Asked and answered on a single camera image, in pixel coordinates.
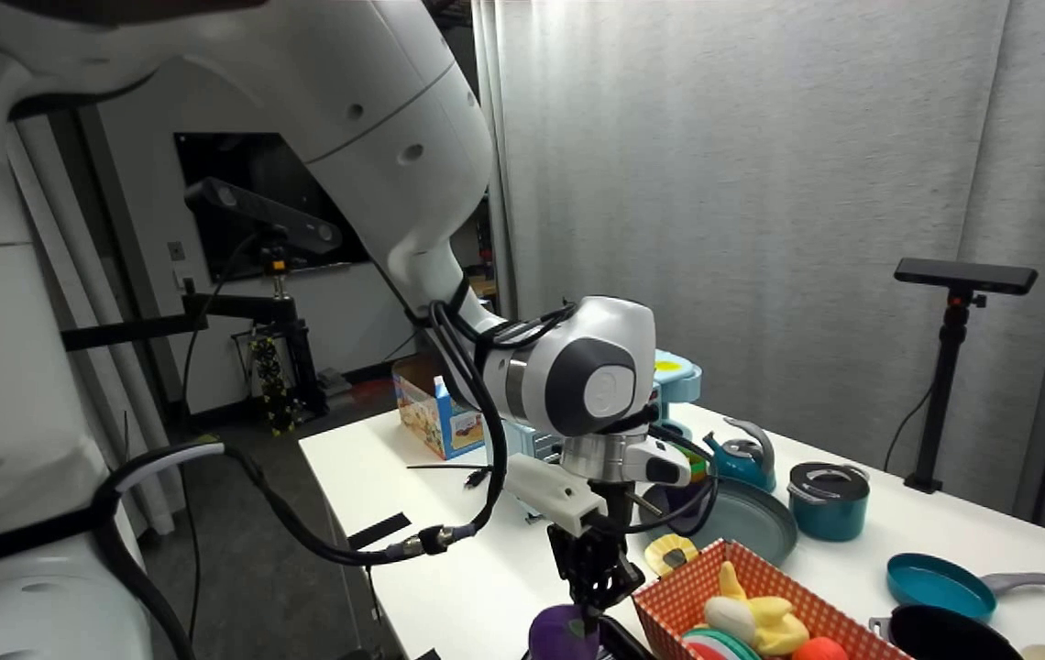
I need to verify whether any black tripod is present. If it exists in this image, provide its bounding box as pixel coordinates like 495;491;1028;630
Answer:
900;284;988;498

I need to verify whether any yellow plush toy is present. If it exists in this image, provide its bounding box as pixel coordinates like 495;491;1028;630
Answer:
700;557;814;660

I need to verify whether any yellow ring toy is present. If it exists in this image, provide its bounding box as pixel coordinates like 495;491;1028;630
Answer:
638;530;704;578

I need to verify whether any colourful cardboard box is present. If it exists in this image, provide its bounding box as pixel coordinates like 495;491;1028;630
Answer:
393;371;486;466

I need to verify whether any red plush toy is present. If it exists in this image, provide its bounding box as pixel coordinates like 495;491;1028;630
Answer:
792;630;853;660

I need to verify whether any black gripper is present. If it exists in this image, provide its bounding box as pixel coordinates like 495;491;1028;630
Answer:
542;508;650;630

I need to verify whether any teal toy kettle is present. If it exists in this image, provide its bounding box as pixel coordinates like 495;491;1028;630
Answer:
704;414;782;494

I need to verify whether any green red round plush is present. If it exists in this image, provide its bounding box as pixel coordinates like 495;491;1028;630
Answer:
676;624;762;660

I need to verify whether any light blue toy toaster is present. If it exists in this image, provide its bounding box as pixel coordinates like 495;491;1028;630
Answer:
650;349;706;410

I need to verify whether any green toy cup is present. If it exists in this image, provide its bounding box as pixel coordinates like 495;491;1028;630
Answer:
677;431;720;476

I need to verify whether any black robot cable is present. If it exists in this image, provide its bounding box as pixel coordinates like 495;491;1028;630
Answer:
83;298;514;660

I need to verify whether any black monitor screen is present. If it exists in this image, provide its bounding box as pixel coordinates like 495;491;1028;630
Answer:
167;124;372;284

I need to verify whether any grey curtain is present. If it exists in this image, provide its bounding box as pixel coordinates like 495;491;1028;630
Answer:
465;0;1045;551

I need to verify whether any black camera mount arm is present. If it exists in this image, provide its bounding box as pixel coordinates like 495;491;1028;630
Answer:
58;277;331;425

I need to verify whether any teal toy pot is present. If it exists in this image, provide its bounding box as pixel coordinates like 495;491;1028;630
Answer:
784;457;871;546

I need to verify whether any teal toy pan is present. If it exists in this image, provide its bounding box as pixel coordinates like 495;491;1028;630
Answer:
882;551;1045;626

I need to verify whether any grey power outlet box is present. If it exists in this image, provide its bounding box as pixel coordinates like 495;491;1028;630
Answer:
231;323;294;430

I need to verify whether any grey blue plate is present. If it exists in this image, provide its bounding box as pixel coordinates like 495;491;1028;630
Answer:
650;472;803;569

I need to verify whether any red checkered basket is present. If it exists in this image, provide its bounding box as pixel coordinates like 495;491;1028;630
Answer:
632;534;916;660

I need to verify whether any black toy pan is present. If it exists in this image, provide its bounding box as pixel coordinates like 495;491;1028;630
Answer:
864;602;1028;660

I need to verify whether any purple plush toy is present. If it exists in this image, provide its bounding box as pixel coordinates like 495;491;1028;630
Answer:
525;602;608;660

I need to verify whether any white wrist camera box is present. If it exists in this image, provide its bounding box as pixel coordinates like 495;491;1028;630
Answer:
498;452;613;538

